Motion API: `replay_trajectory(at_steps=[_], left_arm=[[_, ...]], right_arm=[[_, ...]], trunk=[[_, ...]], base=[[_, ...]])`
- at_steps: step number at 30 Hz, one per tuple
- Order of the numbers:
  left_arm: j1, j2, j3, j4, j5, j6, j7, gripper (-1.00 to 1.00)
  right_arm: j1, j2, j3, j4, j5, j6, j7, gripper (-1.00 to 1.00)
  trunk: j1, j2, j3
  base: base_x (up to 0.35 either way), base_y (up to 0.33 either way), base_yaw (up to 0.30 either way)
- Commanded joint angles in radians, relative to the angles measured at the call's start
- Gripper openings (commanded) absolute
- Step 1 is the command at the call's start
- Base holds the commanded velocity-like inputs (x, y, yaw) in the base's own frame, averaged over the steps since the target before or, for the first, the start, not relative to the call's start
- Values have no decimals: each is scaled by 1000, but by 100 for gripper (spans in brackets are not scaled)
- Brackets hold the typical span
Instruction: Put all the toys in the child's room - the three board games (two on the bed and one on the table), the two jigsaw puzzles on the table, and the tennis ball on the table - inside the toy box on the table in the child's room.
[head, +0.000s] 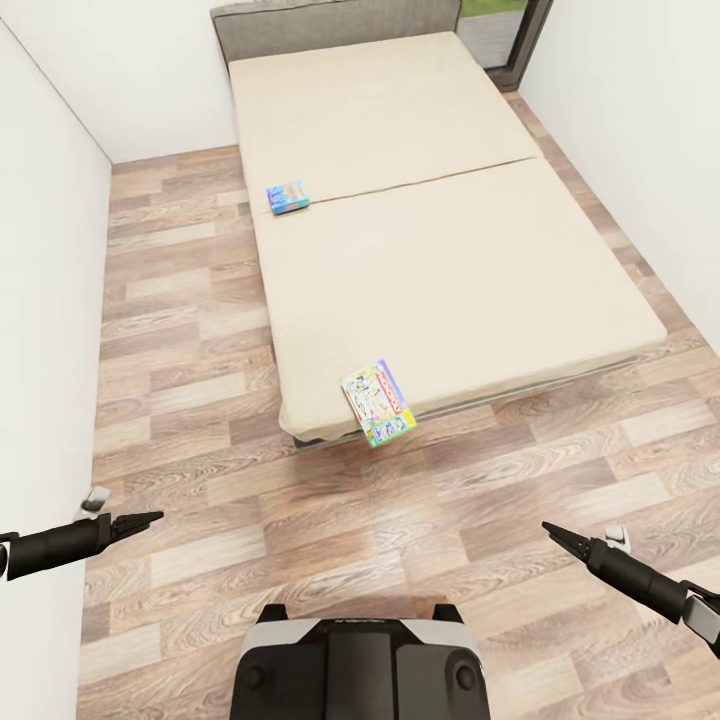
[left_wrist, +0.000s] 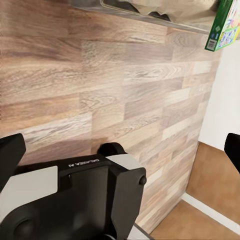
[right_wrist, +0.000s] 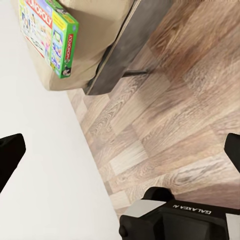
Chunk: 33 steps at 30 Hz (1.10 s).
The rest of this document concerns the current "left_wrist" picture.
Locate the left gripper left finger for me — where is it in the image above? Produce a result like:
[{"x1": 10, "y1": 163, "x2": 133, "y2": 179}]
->
[{"x1": 0, "y1": 133, "x2": 26, "y2": 193}]

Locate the board game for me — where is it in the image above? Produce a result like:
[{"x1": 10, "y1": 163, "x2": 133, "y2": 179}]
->
[{"x1": 204, "y1": 0, "x2": 240, "y2": 52}]

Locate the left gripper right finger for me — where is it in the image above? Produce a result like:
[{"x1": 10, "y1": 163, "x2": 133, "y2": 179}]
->
[{"x1": 224, "y1": 133, "x2": 240, "y2": 173}]

